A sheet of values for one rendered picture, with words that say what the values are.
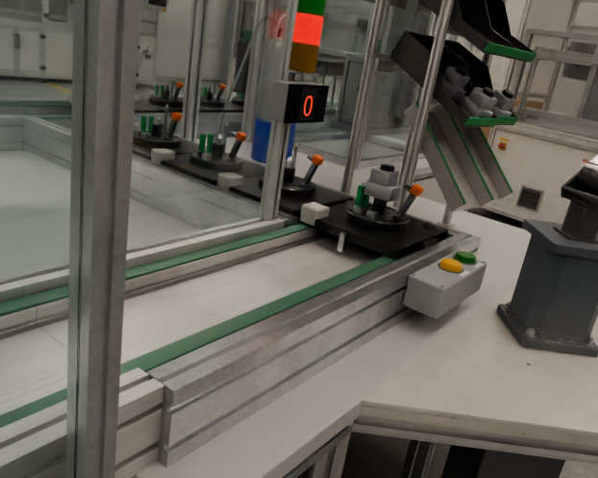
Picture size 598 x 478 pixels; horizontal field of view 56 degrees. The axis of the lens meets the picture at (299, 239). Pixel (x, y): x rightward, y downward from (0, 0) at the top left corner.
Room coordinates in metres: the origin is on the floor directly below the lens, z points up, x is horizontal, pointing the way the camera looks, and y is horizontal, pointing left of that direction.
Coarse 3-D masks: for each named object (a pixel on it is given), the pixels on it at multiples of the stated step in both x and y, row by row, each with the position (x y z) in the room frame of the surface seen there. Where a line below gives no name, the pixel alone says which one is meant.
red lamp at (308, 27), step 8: (296, 16) 1.09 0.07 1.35; (304, 16) 1.08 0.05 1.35; (312, 16) 1.08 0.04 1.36; (320, 16) 1.09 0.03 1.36; (296, 24) 1.09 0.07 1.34; (304, 24) 1.08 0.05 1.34; (312, 24) 1.08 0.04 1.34; (320, 24) 1.09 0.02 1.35; (296, 32) 1.08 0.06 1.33; (304, 32) 1.08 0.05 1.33; (312, 32) 1.08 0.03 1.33; (320, 32) 1.09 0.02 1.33; (296, 40) 1.08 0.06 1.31; (304, 40) 1.08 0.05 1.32; (312, 40) 1.08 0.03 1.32
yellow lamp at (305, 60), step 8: (296, 48) 1.08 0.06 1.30; (304, 48) 1.08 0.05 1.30; (312, 48) 1.08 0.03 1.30; (296, 56) 1.08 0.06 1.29; (304, 56) 1.08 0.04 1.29; (312, 56) 1.08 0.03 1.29; (296, 64) 1.08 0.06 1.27; (304, 64) 1.08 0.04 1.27; (312, 64) 1.08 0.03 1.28; (312, 72) 1.09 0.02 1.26
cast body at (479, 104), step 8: (480, 88) 1.39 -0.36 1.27; (488, 88) 1.38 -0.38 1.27; (464, 96) 1.42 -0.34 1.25; (472, 96) 1.38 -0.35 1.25; (480, 96) 1.36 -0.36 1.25; (488, 96) 1.36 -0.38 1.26; (464, 104) 1.39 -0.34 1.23; (472, 104) 1.38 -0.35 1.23; (480, 104) 1.36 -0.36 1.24; (488, 104) 1.37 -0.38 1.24; (472, 112) 1.37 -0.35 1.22; (480, 112) 1.35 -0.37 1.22; (488, 112) 1.37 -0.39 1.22
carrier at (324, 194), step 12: (288, 168) 1.32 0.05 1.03; (288, 180) 1.32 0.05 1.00; (300, 180) 1.36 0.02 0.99; (288, 192) 1.26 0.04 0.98; (300, 192) 1.27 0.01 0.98; (312, 192) 1.31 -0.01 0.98; (324, 192) 1.37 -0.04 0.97; (336, 192) 1.39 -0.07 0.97; (288, 204) 1.21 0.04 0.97; (300, 204) 1.22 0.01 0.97; (324, 204) 1.26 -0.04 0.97; (336, 204) 1.30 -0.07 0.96
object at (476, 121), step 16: (400, 48) 1.48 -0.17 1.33; (416, 48) 1.44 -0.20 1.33; (448, 48) 1.53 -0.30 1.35; (400, 64) 1.47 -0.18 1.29; (416, 64) 1.43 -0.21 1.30; (448, 64) 1.52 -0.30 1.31; (464, 64) 1.49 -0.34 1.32; (416, 80) 1.43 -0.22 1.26; (432, 96) 1.39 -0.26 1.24; (464, 112) 1.32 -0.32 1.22
